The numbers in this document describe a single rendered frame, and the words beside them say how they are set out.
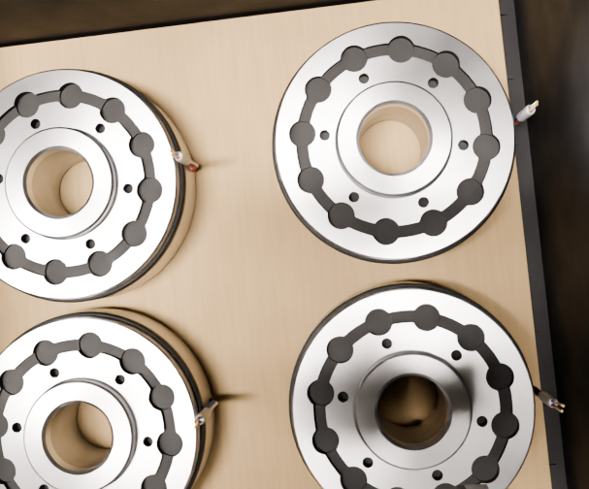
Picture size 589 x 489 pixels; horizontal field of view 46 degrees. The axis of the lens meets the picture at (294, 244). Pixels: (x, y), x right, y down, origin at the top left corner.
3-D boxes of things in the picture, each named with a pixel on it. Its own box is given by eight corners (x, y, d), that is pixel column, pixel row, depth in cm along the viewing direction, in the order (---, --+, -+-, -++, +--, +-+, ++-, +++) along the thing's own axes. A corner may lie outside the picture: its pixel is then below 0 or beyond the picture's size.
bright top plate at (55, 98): (199, 277, 30) (196, 277, 30) (-21, 317, 31) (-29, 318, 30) (158, 50, 31) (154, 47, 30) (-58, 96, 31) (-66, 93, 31)
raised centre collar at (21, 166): (128, 229, 30) (123, 228, 30) (19, 249, 31) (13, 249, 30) (108, 117, 30) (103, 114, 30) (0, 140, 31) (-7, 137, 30)
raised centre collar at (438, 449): (477, 462, 29) (480, 467, 28) (359, 472, 29) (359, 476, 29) (464, 343, 29) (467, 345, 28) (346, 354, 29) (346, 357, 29)
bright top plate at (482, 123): (533, 237, 29) (537, 236, 29) (298, 278, 30) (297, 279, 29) (488, 4, 30) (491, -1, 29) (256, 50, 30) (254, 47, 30)
